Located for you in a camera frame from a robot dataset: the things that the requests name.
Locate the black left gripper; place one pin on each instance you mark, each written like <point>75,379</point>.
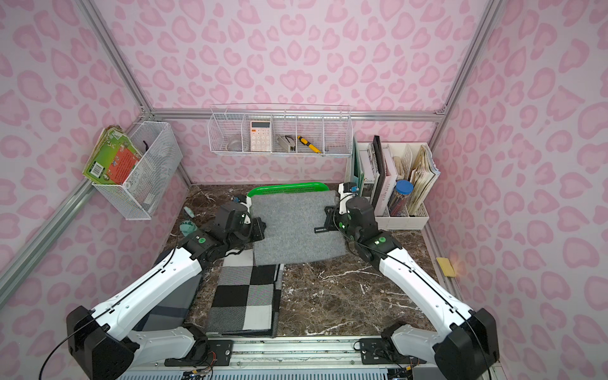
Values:
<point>256,229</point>

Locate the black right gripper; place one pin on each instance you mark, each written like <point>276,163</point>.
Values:
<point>330,218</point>

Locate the plain grey scarf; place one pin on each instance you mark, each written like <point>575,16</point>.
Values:
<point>289,236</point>

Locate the black white checkered scarf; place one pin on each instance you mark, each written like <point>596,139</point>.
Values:
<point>247,298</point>

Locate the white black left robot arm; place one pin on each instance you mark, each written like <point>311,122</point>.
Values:
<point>103,341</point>

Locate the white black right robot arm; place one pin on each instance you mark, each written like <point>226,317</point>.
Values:
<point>464,343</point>

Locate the green plastic basket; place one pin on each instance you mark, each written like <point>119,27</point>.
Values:
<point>310,187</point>

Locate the navy grey plaid scarf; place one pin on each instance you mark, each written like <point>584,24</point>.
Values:
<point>172,311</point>

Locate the green folder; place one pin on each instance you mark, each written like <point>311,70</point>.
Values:
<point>356,171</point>

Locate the small mint cap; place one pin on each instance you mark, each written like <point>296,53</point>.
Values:
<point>188,211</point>

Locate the pink book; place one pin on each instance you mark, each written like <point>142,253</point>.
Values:
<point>386,182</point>

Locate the black binder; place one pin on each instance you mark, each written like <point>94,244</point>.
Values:
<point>378,164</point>

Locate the blue lid pencil jar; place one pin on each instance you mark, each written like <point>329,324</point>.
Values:
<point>400,198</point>

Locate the white desktop file organizer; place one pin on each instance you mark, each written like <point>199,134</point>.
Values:
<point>403,222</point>

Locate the beige paper stack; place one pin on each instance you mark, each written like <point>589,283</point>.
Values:
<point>422,172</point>

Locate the round tape dispenser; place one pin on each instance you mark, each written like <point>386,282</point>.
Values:
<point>235,145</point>

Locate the yellow black utility knife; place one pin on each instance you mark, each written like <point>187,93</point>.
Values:
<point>309,144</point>

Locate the pink white calculator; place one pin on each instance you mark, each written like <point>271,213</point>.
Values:
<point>260,136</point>

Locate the grey stapler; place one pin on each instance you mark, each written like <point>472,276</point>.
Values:
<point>286,143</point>

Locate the yellow sticky note pad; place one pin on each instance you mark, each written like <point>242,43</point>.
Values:
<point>446,267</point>

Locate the green red booklet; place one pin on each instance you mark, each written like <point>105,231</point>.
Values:
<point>113,158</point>

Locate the clear wall shelf organizer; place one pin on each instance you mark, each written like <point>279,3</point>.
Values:
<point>330,130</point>

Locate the white wire wall basket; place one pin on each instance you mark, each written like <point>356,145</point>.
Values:
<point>140,195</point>

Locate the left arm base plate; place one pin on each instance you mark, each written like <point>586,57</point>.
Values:
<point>218,352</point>

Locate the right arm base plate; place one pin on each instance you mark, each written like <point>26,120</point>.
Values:
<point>375,351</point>

